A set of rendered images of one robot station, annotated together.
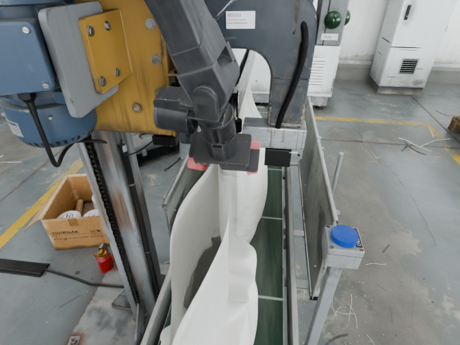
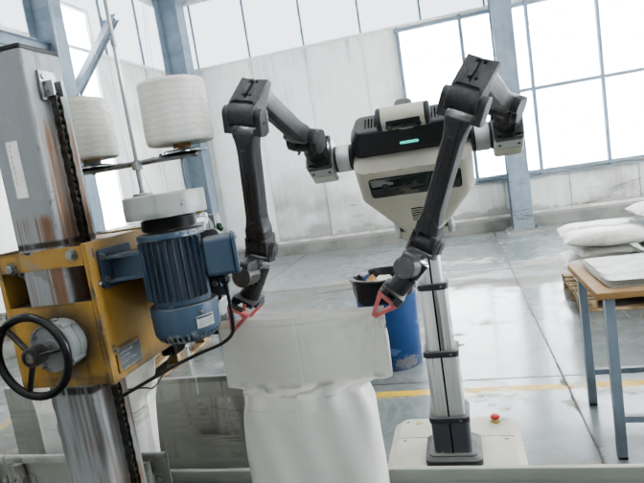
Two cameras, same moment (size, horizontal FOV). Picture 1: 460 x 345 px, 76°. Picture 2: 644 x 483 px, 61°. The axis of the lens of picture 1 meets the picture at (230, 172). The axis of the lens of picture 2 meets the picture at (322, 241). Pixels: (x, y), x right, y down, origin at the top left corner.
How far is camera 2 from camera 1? 1.52 m
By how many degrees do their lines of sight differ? 80
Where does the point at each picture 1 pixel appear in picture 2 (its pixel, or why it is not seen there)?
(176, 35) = (265, 222)
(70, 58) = not seen: hidden behind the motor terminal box
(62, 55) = not seen: hidden behind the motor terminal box
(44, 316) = not seen: outside the picture
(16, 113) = (213, 302)
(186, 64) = (267, 235)
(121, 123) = (156, 344)
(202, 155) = (250, 302)
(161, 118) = (252, 274)
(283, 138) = (223, 305)
